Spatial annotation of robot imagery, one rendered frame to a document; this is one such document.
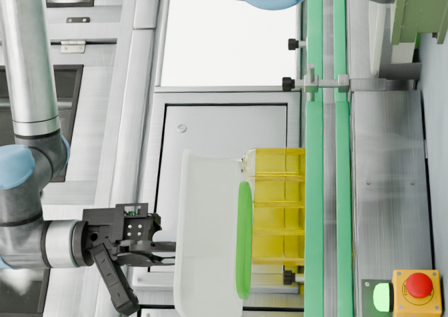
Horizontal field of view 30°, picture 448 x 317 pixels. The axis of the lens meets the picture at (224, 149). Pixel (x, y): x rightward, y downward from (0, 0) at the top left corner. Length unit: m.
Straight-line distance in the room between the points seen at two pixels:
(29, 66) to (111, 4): 0.84
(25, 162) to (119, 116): 0.69
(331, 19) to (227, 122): 0.32
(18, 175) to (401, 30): 0.61
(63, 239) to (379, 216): 0.53
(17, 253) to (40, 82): 0.27
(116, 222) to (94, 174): 0.65
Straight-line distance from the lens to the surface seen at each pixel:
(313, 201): 1.48
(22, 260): 1.33
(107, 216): 1.30
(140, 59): 2.01
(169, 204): 1.80
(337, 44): 1.77
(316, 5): 1.83
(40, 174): 1.33
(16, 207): 1.30
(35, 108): 1.38
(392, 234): 1.44
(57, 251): 1.30
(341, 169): 1.51
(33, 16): 1.35
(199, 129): 1.87
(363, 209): 1.46
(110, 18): 2.15
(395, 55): 1.58
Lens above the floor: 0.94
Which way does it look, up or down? 6 degrees up
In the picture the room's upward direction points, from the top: 90 degrees counter-clockwise
